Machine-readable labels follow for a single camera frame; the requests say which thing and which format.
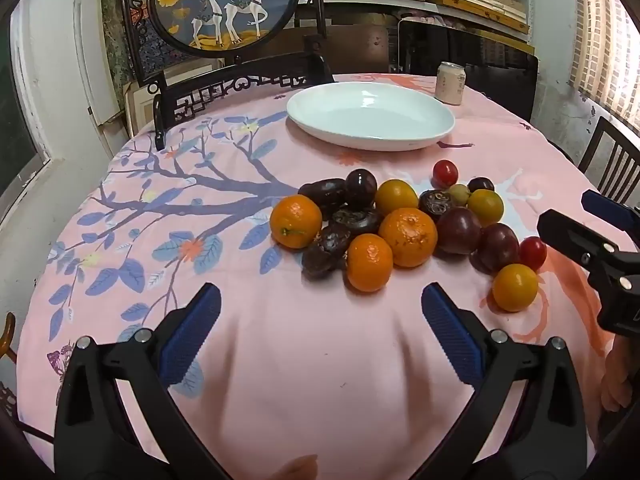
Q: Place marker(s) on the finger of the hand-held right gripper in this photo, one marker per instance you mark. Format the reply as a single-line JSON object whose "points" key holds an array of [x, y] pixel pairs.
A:
{"points": [[570, 235], [605, 205]]}

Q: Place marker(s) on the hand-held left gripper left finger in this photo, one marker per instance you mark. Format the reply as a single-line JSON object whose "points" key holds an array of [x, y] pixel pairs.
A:
{"points": [[192, 330]]}

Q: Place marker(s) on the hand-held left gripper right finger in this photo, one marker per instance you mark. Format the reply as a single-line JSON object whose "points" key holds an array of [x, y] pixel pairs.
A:
{"points": [[450, 330]]}

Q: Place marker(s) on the large orange mandarin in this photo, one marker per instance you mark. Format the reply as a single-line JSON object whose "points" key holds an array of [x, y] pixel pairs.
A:
{"points": [[407, 236]]}

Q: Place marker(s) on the white oval plate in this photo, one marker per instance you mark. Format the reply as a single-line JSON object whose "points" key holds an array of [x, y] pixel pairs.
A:
{"points": [[370, 115]]}

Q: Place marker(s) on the person's right hand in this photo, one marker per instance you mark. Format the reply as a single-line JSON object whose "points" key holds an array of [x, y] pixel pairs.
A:
{"points": [[617, 380]]}

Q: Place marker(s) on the dark wooden chair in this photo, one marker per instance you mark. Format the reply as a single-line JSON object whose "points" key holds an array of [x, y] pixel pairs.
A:
{"points": [[607, 155]]}

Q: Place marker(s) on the pink drink can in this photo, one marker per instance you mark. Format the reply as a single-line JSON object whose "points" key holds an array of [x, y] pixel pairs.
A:
{"points": [[450, 85]]}

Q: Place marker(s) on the black flat panel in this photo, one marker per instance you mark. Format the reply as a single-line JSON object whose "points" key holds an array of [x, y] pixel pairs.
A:
{"points": [[475, 45]]}

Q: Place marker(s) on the white leaning board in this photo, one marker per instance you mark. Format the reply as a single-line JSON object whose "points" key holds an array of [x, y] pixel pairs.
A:
{"points": [[95, 60]]}

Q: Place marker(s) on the brown wooden board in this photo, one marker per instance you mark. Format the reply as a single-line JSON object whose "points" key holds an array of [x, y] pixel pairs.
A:
{"points": [[350, 47]]}

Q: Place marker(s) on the green marbled panel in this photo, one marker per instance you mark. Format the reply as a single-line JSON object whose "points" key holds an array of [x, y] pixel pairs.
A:
{"points": [[117, 35]]}

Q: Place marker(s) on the round deer screen with stand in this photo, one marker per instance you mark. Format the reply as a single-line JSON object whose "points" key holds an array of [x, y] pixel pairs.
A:
{"points": [[220, 5]]}

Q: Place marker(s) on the beige wooden frame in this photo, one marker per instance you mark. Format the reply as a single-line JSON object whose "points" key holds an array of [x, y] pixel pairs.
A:
{"points": [[140, 105]]}

